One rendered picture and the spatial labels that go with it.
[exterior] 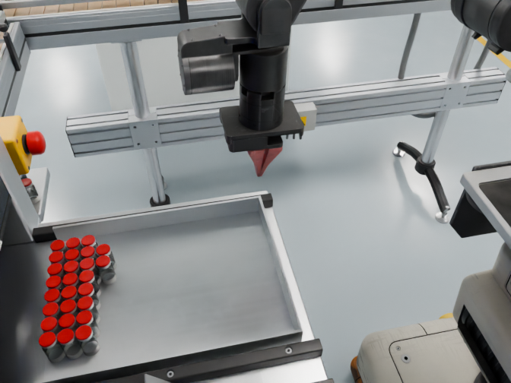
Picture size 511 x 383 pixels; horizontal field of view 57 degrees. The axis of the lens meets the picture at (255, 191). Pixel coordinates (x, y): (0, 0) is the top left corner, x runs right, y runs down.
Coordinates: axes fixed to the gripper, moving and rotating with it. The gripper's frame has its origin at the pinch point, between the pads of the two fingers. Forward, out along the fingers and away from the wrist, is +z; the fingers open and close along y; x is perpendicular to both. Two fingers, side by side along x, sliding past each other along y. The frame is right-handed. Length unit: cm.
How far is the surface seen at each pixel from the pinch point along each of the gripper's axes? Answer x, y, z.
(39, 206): -14.8, 35.9, 16.1
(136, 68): -86, 19, 31
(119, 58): -143, 28, 58
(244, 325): 15.9, 5.1, 14.7
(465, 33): -86, -93, 28
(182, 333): 15.2, 13.8, 14.9
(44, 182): -21.2, 35.7, 16.2
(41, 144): -16.7, 32.5, 3.9
